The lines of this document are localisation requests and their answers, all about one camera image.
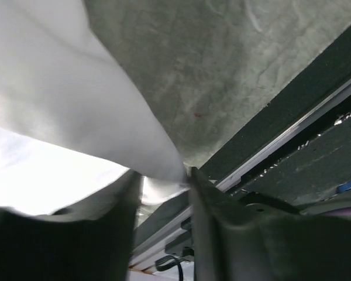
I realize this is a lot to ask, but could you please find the white garment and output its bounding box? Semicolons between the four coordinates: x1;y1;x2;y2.
0;1;187;215

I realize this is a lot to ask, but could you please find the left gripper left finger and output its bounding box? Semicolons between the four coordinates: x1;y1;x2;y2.
0;171;142;280

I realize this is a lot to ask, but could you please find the aluminium rail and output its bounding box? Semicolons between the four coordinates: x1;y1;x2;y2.
129;79;351;270

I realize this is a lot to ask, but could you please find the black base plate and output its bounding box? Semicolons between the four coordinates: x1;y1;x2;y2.
134;17;351;246

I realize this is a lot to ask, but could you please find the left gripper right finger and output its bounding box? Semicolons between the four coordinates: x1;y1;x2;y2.
190;167;351;280

